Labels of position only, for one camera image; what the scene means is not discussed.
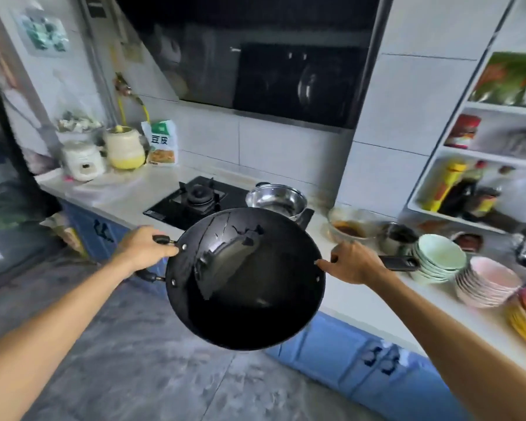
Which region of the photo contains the stainless steel pot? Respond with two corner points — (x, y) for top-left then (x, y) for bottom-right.
(245, 182), (308, 222)

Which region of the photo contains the black range hood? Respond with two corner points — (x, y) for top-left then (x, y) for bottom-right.
(112, 0), (395, 131)

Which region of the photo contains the person's left hand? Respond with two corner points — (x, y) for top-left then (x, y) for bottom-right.
(113, 225), (179, 273)

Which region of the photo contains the stack of green bowls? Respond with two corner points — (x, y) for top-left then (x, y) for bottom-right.
(409, 234), (468, 284)

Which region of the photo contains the green white food packet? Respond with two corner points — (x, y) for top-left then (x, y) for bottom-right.
(141, 120), (179, 166)

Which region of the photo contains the person's left forearm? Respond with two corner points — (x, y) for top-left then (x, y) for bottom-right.
(0, 254), (136, 421)

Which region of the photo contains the stack of pink plates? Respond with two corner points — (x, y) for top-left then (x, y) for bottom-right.
(455, 256), (523, 309)

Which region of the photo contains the green orange packet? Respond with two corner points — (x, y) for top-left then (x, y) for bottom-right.
(469, 51), (526, 106)

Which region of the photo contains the yellow gas hose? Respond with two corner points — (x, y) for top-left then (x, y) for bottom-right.
(114, 74), (151, 127)

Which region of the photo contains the dark sauce bottle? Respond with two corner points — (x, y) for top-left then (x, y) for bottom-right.
(438, 160), (487, 217)

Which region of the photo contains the person's right forearm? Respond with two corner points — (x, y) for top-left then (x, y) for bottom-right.
(368, 270), (526, 421)

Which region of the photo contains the person's right hand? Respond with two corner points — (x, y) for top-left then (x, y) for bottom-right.
(315, 241), (391, 286)

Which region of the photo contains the white wall shelf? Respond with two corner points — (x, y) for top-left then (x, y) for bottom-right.
(406, 0), (526, 235)

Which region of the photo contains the glass bowl with sauce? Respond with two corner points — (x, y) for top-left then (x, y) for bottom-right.
(327, 208), (383, 245)

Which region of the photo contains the green wall sticker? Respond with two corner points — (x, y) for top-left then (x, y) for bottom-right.
(13, 8), (70, 57)

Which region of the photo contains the white small cooker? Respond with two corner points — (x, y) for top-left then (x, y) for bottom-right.
(60, 140), (107, 182)

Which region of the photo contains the small steel cup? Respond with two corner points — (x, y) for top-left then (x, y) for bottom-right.
(380, 222), (419, 256)

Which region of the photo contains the blue kitchen cabinet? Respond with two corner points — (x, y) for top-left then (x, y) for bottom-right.
(60, 200), (470, 421)

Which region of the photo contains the bowl of garlic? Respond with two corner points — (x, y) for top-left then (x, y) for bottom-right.
(55, 110), (104, 143)

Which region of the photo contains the yellow bottle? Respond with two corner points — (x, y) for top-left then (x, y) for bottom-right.
(423, 160), (468, 213)

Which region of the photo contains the red packet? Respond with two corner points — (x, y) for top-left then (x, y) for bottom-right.
(444, 114), (482, 149)

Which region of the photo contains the black wok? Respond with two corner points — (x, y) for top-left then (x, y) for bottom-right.
(136, 208), (420, 351)

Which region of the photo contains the small dark dish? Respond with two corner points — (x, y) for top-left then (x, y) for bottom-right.
(451, 232), (484, 253)

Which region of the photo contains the black gas stove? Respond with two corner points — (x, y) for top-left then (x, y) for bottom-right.
(143, 175), (315, 231)

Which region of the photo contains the brown jar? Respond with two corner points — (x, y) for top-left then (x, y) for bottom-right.
(465, 187), (500, 220)

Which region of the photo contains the yellow cream electric kettle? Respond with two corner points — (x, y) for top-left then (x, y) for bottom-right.
(103, 125), (146, 170)

